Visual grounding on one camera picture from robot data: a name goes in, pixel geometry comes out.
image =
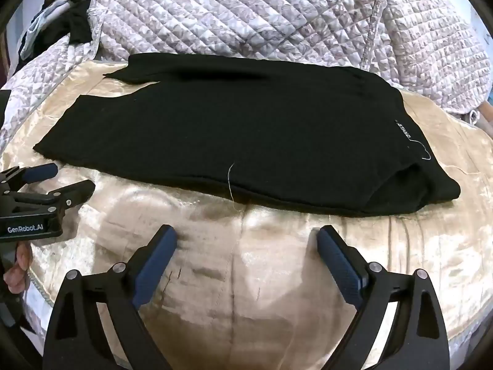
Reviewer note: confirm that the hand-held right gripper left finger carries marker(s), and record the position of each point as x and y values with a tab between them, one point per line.
154	259

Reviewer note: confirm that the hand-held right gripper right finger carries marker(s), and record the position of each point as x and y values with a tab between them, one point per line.
341	259

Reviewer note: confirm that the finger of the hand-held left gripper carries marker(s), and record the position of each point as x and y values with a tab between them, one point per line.
75	192
42	172

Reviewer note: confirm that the black pants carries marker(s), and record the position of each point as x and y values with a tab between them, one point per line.
231	131

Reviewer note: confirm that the person's left hand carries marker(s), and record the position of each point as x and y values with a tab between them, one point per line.
18	268

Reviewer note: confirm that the beige satin blanket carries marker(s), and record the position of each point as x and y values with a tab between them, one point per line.
246	269

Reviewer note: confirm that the pile of dark clothes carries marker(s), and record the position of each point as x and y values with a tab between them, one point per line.
61	15

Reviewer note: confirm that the white quilted bedspread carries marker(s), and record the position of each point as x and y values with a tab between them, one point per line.
277	15

